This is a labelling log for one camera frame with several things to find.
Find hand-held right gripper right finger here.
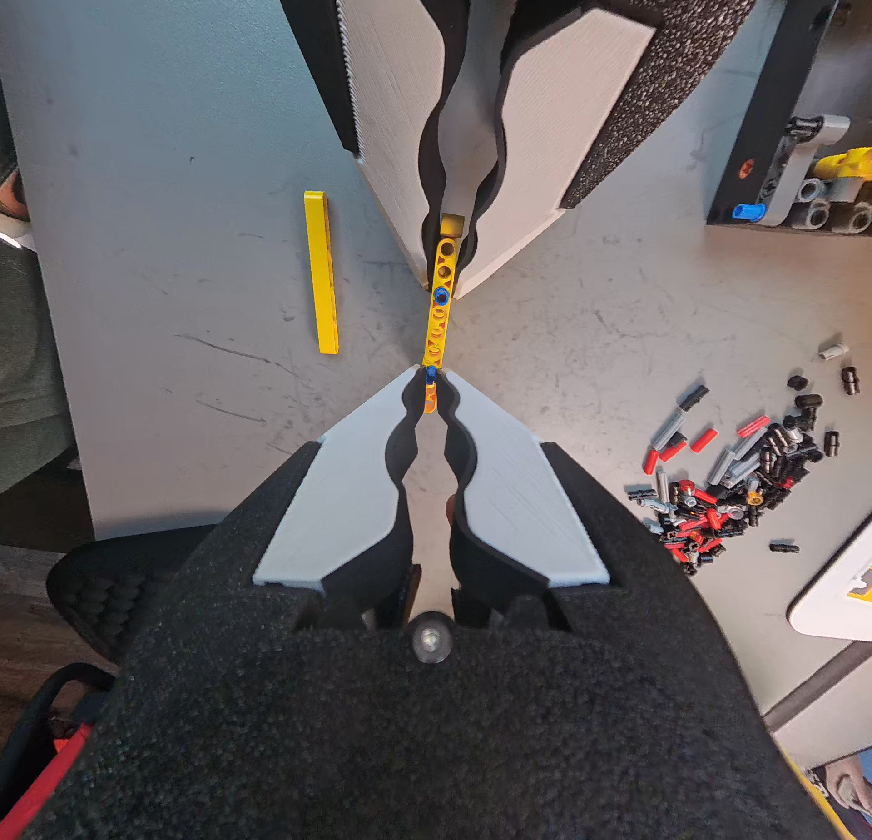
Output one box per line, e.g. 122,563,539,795
438,368,610,589

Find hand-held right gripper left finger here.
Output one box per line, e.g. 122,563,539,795
252,366,420,590

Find partly built yellow lego model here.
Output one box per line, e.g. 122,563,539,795
707,0,872,236

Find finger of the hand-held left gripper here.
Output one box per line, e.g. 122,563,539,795
453,7,659,301
332,0,472,290

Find black chair armrest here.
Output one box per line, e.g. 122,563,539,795
46,525,219,664

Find red black bag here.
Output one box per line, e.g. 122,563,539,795
0,663,117,840

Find plain yellow lego beam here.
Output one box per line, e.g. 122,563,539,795
304,190,339,356

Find printed lego set box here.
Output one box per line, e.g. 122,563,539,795
804,748,872,827

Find white instruction board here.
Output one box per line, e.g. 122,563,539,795
787,543,872,643

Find pile of small lego pins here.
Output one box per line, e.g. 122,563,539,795
627,341,861,577

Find yellow lego beam blue pins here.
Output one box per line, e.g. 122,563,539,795
421,214,467,415

